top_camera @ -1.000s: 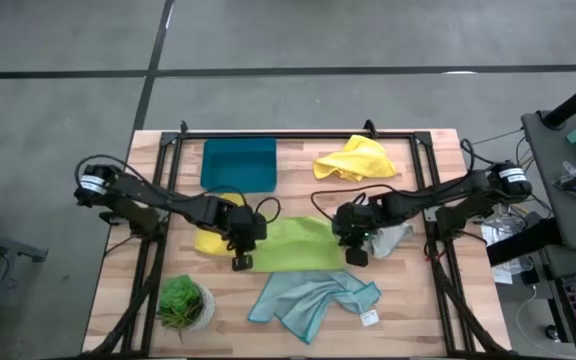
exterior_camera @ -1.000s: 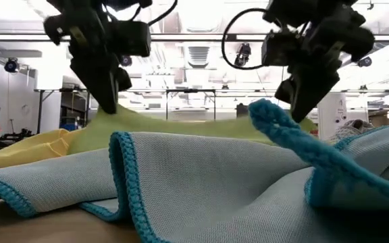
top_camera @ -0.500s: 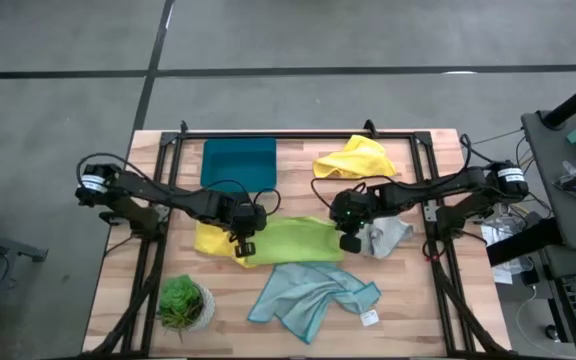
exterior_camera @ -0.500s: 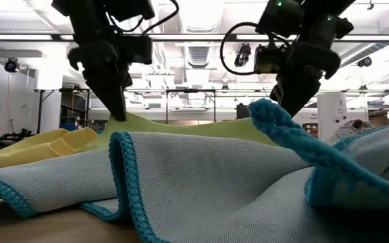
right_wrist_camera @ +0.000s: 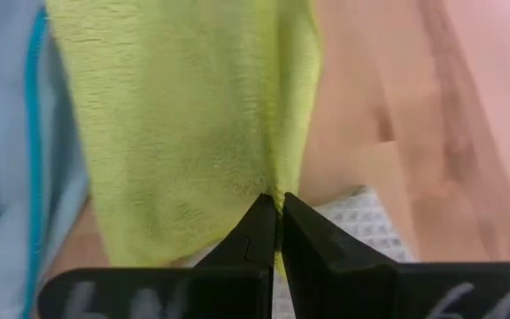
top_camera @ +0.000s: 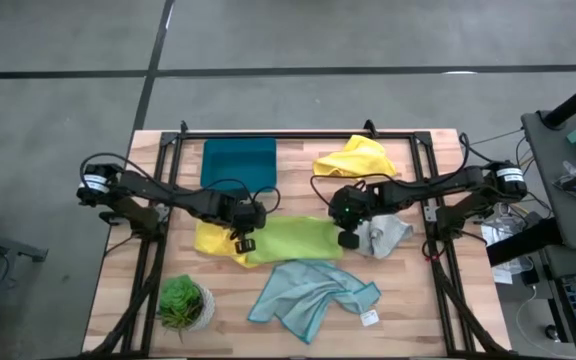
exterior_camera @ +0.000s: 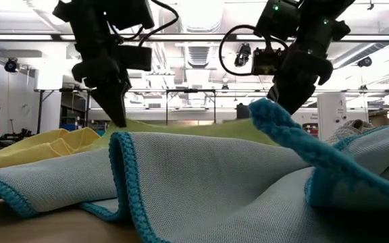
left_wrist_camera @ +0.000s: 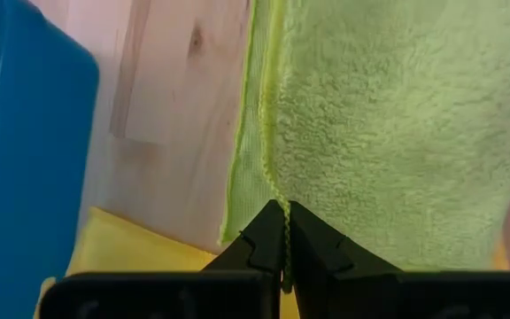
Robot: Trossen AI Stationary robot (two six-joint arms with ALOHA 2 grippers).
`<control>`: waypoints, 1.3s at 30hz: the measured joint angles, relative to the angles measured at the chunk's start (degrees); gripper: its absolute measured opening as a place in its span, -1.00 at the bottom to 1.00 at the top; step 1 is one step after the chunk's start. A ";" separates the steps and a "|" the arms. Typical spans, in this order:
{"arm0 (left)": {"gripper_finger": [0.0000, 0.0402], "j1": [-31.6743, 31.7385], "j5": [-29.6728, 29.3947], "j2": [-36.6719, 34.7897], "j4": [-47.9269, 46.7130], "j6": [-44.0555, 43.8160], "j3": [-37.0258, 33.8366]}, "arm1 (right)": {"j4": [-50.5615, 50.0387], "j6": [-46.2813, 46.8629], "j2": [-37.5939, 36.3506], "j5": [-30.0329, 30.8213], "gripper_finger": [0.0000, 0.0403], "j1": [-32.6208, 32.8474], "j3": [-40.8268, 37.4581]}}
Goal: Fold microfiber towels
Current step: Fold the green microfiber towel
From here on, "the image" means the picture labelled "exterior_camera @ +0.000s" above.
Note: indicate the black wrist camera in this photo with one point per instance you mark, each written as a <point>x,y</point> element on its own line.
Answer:
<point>268,61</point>
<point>135,58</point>

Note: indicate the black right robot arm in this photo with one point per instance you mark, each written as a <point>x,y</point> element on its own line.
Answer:
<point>316,23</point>

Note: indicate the red tool cart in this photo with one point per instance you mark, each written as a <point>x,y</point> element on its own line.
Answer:
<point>310,130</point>

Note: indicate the white pillar cabinet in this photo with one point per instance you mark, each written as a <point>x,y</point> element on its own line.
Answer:
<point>331,114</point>

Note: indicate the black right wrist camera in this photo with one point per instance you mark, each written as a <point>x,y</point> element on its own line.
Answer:
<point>268,61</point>

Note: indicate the yellow microfiber towel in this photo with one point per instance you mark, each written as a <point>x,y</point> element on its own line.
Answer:
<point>29,148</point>

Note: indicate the black ceiling-mounted camera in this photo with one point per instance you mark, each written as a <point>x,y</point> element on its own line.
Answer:
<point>364,61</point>
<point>243,54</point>
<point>11,65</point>

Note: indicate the ceiling vent grille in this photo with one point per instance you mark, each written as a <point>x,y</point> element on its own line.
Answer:
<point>198,55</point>

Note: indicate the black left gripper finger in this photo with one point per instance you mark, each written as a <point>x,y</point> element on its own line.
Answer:
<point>108,101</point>
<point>122,98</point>

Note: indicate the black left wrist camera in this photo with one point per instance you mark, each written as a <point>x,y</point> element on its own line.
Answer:
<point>135,58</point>

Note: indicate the light blue teal-edged towel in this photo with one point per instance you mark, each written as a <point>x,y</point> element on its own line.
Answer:
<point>198,162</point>

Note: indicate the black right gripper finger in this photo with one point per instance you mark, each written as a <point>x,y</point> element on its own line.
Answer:
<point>301,96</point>
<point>280,91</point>

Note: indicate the grey microfiber towel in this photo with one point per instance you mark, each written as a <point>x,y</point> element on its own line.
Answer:
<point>350,130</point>

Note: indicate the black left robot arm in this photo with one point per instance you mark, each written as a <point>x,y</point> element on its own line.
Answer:
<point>86,27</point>

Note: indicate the green microfiber towel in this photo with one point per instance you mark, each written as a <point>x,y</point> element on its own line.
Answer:
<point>214,130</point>

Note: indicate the silver ceiling air duct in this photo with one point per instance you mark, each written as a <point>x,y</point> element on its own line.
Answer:
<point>199,13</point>

